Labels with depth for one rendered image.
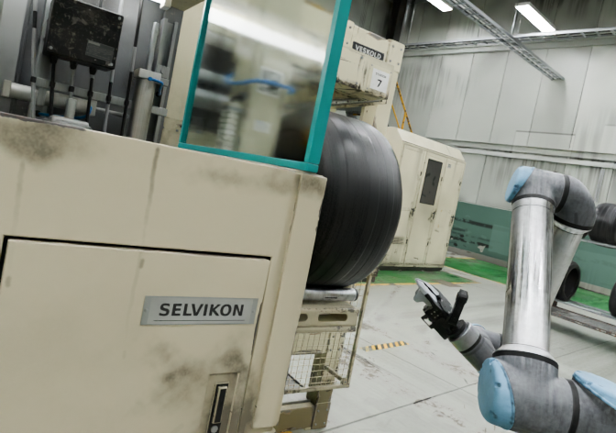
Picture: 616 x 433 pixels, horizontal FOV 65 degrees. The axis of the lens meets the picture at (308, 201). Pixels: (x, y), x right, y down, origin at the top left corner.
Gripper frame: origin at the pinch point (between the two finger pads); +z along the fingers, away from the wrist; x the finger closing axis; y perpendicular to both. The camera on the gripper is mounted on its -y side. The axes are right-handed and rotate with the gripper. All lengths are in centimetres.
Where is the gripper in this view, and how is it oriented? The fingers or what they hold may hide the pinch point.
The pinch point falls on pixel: (420, 281)
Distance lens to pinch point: 159.5
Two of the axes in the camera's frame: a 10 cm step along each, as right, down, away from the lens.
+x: 3.6, -3.2, 8.8
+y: -6.4, 6.0, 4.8
